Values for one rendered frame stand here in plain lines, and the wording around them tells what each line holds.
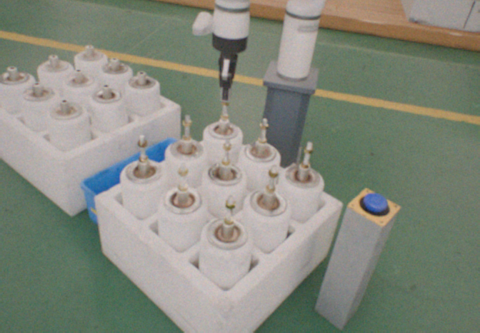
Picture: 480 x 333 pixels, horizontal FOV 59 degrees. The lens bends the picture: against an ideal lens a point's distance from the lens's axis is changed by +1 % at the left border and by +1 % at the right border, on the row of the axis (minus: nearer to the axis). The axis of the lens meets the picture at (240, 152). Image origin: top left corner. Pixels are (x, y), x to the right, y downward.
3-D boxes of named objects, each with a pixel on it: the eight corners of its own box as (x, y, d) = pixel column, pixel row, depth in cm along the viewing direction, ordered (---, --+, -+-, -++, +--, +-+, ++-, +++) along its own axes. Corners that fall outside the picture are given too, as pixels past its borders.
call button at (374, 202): (368, 197, 77) (371, 189, 76) (388, 208, 75) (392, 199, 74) (358, 207, 75) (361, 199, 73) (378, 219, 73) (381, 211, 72)
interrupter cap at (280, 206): (249, 189, 85) (250, 186, 85) (286, 193, 85) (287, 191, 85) (248, 215, 79) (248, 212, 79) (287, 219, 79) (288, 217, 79)
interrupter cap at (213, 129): (244, 135, 101) (245, 133, 101) (218, 143, 97) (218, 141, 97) (227, 121, 106) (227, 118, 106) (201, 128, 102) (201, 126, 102)
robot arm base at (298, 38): (278, 65, 124) (287, 6, 114) (309, 70, 123) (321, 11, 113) (273, 78, 117) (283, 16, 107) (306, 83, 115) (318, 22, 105)
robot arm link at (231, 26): (198, 21, 91) (199, -9, 87) (250, 26, 91) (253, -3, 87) (191, 35, 84) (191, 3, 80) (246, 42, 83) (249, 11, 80)
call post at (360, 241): (330, 290, 97) (365, 189, 79) (357, 309, 94) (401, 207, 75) (313, 309, 93) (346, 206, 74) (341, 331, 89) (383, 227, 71)
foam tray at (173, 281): (216, 181, 125) (220, 131, 114) (327, 255, 106) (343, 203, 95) (102, 252, 100) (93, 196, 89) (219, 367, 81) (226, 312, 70)
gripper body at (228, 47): (246, 38, 83) (242, 81, 89) (250, 24, 90) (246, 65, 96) (209, 33, 83) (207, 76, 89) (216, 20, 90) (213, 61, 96)
